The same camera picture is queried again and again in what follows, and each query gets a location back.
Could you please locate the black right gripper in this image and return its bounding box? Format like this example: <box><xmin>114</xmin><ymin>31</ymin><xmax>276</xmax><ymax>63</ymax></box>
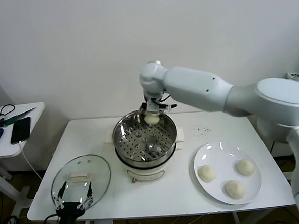
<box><xmin>139</xmin><ymin>92</ymin><xmax>169</xmax><ymax>121</ymax></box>

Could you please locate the glass lid cream handle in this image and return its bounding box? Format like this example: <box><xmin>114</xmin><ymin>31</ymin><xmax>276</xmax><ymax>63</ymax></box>
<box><xmin>49</xmin><ymin>153</ymin><xmax>114</xmax><ymax>214</ymax></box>

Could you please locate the green flat strip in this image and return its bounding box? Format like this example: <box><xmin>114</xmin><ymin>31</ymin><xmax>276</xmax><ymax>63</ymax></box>
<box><xmin>0</xmin><ymin>108</ymin><xmax>37</xmax><ymax>127</ymax></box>

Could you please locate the white steamed baozi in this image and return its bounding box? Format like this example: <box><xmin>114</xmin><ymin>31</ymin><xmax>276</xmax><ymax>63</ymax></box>
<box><xmin>223</xmin><ymin>179</ymin><xmax>247</xmax><ymax>201</ymax></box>
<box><xmin>235</xmin><ymin>158</ymin><xmax>257</xmax><ymax>177</ymax></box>
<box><xmin>143</xmin><ymin>111</ymin><xmax>160</xmax><ymax>126</ymax></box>
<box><xmin>197</xmin><ymin>164</ymin><xmax>217</xmax><ymax>184</ymax></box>

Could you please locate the white side table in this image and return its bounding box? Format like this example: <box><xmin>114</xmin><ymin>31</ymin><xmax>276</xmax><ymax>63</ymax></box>
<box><xmin>0</xmin><ymin>102</ymin><xmax>52</xmax><ymax>220</ymax></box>

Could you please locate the stainless steel steamer basket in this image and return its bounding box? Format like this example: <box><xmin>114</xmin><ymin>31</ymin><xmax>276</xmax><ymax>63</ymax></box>
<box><xmin>103</xmin><ymin>106</ymin><xmax>188</xmax><ymax>171</ymax></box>

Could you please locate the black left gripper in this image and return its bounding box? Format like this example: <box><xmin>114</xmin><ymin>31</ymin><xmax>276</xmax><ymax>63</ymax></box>
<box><xmin>51</xmin><ymin>180</ymin><xmax>96</xmax><ymax>224</ymax></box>

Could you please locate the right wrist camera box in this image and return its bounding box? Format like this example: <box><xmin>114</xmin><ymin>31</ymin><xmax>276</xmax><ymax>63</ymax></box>
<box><xmin>146</xmin><ymin>98</ymin><xmax>162</xmax><ymax>115</ymax></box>

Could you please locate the white round plate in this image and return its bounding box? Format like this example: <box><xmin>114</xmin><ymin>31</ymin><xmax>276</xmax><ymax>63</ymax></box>
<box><xmin>192</xmin><ymin>139</ymin><xmax>264</xmax><ymax>208</ymax></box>

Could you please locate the black smartphone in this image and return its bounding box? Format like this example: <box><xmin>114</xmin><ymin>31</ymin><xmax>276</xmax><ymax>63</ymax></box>
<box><xmin>9</xmin><ymin>117</ymin><xmax>32</xmax><ymax>146</ymax></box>

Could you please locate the white charging cable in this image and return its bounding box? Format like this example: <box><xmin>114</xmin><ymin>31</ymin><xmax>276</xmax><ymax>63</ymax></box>
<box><xmin>18</xmin><ymin>140</ymin><xmax>43</xmax><ymax>181</ymax></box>

